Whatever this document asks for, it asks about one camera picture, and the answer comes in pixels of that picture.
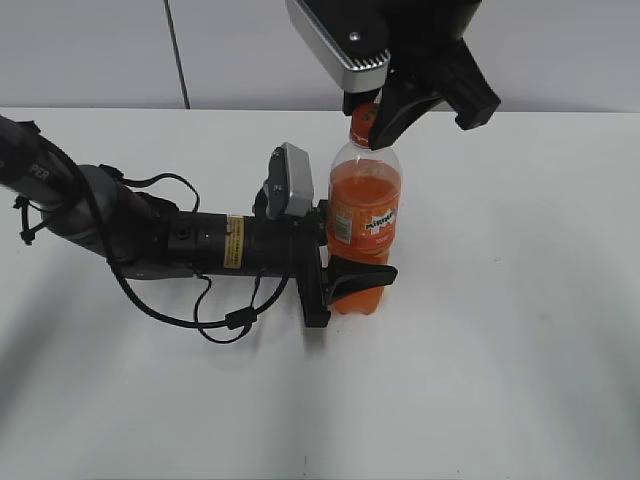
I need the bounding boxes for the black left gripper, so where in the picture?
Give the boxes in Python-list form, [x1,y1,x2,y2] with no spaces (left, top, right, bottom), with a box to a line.
[241,199,398,328]

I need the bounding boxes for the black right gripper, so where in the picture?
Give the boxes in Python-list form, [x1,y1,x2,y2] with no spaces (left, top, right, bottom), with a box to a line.
[342,1,501,150]

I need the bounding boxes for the orange bottle cap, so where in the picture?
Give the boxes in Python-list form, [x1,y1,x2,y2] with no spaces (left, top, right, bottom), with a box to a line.
[349,102,379,148]

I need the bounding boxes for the orange Mirinda soda bottle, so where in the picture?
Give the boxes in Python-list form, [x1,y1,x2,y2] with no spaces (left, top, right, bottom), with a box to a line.
[325,101,404,316]

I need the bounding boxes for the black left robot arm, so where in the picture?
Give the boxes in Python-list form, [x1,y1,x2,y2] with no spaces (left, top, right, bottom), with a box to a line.
[1,118,397,328]

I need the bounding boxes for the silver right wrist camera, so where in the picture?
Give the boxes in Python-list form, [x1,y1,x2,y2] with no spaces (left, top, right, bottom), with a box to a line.
[285,0,391,94]

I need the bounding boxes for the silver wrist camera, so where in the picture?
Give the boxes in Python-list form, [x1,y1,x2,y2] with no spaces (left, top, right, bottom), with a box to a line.
[285,0,391,94]
[253,142,314,221]

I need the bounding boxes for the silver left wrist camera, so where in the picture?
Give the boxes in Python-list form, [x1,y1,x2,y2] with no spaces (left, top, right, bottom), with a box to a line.
[253,142,314,221]

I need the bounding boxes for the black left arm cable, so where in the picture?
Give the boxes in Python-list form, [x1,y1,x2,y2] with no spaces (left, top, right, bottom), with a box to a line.
[14,169,291,344]

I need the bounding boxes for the left black wall cable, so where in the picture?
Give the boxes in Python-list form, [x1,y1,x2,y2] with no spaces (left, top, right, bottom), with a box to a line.
[163,0,193,110]

